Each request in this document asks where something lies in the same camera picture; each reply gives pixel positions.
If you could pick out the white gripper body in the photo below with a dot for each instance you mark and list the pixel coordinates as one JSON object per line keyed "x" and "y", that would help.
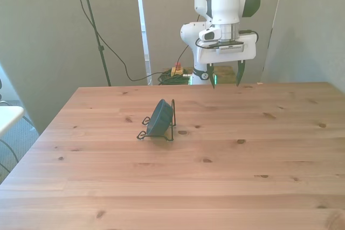
{"x": 229, "y": 55}

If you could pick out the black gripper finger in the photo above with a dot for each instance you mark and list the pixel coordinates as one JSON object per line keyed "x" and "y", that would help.
{"x": 239, "y": 75}
{"x": 211, "y": 75}

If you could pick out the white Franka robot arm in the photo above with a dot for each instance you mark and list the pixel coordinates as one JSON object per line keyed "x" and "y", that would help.
{"x": 226, "y": 1}

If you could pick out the dark blue bowl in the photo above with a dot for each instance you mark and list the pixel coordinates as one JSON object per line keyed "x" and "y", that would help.
{"x": 159, "y": 118}

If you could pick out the yellow red emergency stop box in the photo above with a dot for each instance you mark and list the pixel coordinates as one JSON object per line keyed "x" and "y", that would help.
{"x": 177, "y": 70}

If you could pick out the thin white leaning pole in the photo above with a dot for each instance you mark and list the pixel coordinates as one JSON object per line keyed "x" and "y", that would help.
{"x": 275, "y": 17}

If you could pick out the black tripod stand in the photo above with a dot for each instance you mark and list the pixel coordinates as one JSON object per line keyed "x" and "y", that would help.
{"x": 95, "y": 29}

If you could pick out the white side table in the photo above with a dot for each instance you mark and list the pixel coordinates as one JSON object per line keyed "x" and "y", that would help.
{"x": 8, "y": 118}

